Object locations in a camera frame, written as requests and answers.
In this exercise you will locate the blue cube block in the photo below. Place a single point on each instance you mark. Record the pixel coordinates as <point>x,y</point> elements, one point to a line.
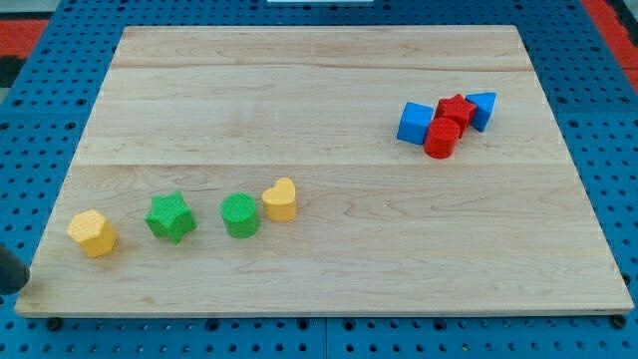
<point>414,123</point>

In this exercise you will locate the wooden board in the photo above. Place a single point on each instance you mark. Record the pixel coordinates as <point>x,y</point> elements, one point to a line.
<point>503,227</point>

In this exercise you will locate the red cylinder block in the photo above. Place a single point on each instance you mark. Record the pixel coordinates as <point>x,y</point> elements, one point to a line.
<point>441,138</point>

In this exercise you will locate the green cylinder block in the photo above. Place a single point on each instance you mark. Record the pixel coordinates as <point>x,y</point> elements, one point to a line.
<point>239,215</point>

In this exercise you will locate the yellow hexagon block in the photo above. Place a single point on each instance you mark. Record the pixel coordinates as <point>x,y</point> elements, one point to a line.
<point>92,231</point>

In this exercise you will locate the blue triangle block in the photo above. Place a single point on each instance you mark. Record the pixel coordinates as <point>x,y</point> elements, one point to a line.
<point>485,104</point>

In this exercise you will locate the dark grey robot pusher tip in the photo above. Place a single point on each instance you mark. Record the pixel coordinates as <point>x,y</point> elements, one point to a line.
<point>15,274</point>

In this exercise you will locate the red star block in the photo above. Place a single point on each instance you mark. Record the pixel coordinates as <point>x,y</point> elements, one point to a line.
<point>458,109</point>

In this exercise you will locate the yellow heart block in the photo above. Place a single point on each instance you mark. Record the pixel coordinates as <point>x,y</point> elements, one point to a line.
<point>279,201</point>

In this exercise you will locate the green star block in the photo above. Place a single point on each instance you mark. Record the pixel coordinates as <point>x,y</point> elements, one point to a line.
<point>170,217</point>

